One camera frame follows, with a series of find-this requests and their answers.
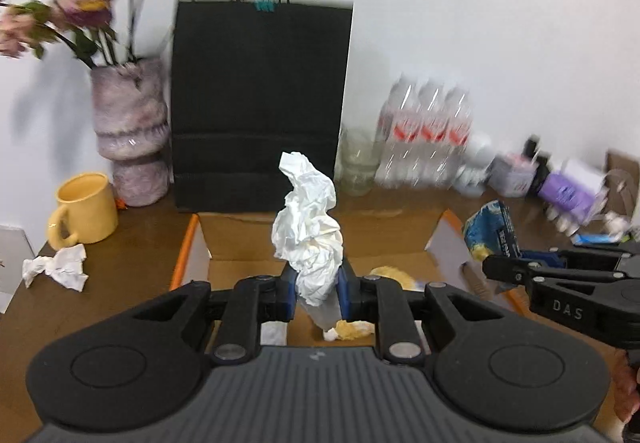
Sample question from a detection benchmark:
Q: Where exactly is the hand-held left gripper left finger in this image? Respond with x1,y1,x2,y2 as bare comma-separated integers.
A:
131,274,297,365

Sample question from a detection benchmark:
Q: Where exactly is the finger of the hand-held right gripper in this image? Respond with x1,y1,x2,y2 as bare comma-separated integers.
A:
482,249,622,283
524,275,621,298

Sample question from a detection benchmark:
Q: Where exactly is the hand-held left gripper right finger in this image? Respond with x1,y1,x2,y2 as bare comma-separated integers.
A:
337,268,497,365

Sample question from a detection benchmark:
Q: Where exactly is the blue snack packet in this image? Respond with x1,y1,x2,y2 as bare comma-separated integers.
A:
462,199,524,265

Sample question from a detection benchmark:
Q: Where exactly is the large white tissue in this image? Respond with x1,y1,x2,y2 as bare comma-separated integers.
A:
272,151,346,330

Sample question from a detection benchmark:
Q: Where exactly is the cardboard box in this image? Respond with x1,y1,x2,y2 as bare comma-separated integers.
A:
169,207,527,350

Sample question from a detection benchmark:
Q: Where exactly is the person's right hand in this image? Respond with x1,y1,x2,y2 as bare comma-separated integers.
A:
612,352,640,425

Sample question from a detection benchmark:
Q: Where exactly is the crumpled yellow wrapper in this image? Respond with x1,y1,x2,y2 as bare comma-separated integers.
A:
324,319,377,342

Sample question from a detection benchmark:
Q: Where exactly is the white paper scrap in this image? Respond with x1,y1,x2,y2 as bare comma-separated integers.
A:
259,321,289,347

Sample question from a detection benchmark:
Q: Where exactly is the round yellow snack piece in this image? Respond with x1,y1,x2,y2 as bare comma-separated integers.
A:
369,265,417,290

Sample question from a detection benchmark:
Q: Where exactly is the blue tube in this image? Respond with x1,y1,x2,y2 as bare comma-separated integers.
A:
571,232,627,247

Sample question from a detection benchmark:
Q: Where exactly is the small white pink box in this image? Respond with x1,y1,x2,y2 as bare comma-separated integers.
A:
487,152,539,198

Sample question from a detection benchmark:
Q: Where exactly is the clear plastic packaging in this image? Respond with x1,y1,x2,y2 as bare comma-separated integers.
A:
594,167,637,236

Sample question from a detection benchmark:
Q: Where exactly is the purple box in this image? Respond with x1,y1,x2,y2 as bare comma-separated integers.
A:
537,158,610,220

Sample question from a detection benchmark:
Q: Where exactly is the white pill bottle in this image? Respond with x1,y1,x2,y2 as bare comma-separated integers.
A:
454,133,497,197

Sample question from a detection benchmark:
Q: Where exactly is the dark small bottle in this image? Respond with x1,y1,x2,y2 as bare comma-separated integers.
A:
522,135,553,196

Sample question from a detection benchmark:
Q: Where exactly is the clear glass jar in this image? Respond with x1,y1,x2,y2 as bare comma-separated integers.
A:
337,126,385,197

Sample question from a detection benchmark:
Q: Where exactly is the brown cardboard piece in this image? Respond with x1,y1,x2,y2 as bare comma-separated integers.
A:
604,149,640,224

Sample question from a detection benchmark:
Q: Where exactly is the clear water bottle red label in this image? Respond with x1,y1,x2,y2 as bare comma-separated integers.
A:
375,73,420,188
442,82,474,188
412,77,451,188

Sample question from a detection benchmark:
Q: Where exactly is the black paper bag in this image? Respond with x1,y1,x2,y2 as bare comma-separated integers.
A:
169,0,357,214

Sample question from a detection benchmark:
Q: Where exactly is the yellow mug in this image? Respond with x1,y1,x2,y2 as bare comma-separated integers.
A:
47,172,120,249

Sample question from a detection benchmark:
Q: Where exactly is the small crumpled white tissue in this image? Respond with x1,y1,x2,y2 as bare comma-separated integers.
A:
21,243,90,293

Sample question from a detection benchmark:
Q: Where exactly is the pink stone vase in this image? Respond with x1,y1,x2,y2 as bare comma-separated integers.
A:
89,57,172,208

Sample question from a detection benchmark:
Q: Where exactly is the white card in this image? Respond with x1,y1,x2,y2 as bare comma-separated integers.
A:
0,224,37,315

